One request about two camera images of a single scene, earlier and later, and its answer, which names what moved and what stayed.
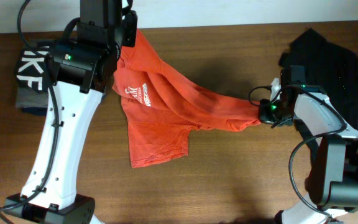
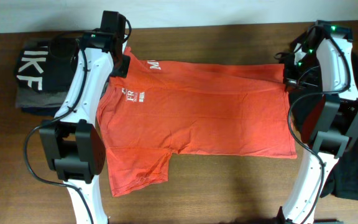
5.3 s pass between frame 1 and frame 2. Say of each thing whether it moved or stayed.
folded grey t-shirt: stayed
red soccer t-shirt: moved
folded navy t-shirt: stayed
